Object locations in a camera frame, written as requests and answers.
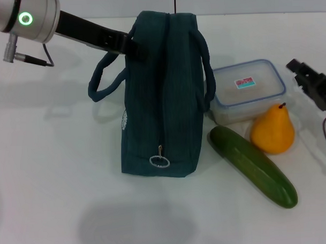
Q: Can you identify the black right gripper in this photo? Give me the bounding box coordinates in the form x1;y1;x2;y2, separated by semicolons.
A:
285;57;326;113

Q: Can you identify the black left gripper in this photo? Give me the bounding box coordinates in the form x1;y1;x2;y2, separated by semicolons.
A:
54;6;149;65

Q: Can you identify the clear blue-rimmed food container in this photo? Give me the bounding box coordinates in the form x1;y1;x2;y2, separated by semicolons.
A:
208;58;287;126

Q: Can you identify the dark teal lunch bag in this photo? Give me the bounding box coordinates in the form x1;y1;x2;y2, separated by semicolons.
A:
84;8;219;182

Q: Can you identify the green cucumber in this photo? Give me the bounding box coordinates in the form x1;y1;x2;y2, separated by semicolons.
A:
209;122;299;212

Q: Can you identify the yellow orange pear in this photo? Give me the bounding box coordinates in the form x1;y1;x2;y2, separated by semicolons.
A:
248;102;297;155

